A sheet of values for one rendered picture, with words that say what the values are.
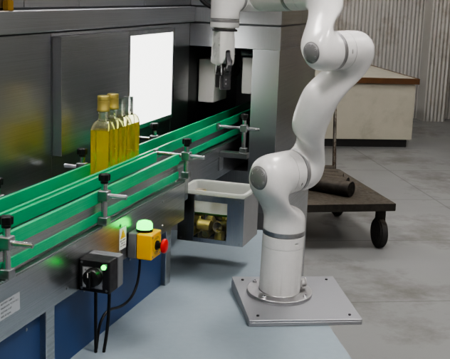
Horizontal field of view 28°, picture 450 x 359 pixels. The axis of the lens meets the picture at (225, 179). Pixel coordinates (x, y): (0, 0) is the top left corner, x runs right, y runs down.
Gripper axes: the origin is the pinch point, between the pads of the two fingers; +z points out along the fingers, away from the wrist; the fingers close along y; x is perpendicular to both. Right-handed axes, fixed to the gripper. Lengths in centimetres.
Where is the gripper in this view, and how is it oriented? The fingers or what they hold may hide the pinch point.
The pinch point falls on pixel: (222, 82)
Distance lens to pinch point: 265.3
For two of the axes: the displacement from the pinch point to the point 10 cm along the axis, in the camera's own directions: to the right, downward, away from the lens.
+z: -0.4, 9.8, 2.1
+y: 2.6, 2.1, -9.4
